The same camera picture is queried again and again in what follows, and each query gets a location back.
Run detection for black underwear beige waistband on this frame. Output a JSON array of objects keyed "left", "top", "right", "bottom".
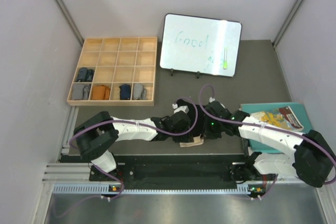
[{"left": 176, "top": 99, "right": 205, "bottom": 148}]

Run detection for grey underwear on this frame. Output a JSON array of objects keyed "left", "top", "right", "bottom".
[{"left": 133, "top": 83, "right": 147, "bottom": 100}]

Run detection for navy blue white underwear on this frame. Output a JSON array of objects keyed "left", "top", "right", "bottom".
[{"left": 119, "top": 84, "right": 131, "bottom": 100}]

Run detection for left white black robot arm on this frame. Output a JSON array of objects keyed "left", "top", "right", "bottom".
[{"left": 69, "top": 110, "right": 197, "bottom": 180}]

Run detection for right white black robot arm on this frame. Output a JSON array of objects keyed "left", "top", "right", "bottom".
[{"left": 201, "top": 100, "right": 335, "bottom": 188}]

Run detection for teal folder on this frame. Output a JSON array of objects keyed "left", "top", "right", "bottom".
[{"left": 240, "top": 102, "right": 313, "bottom": 154}]

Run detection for green marker pen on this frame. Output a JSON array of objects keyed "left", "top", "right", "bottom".
[{"left": 223, "top": 48, "right": 227, "bottom": 69}]

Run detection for yellow paperback book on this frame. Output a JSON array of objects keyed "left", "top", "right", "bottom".
[{"left": 251, "top": 106, "right": 304, "bottom": 132}]

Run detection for small whiteboard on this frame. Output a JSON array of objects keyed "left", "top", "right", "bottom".
[{"left": 160, "top": 14, "right": 242, "bottom": 77}]

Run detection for wooden compartment tray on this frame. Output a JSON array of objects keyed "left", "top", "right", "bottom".
[{"left": 67, "top": 37, "right": 158, "bottom": 106}]

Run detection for rolled orange cloth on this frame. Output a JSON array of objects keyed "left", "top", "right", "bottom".
[{"left": 91, "top": 85, "right": 110, "bottom": 100}]

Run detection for rolled grey cloth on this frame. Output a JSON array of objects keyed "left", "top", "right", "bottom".
[{"left": 71, "top": 84, "right": 91, "bottom": 100}]

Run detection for rolled dark patterned socks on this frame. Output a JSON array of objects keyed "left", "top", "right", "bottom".
[{"left": 75, "top": 67, "right": 95, "bottom": 82}]

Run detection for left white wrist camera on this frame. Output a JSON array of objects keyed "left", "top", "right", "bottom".
[{"left": 172, "top": 103, "right": 189, "bottom": 114}]

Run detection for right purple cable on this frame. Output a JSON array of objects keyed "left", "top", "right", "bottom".
[{"left": 198, "top": 84, "right": 336, "bottom": 201}]

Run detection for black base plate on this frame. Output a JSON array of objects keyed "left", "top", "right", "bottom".
[{"left": 90, "top": 163, "right": 272, "bottom": 184}]

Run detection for white slotted cable duct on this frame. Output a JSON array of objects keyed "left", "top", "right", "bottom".
[{"left": 52, "top": 183, "right": 266, "bottom": 195}]

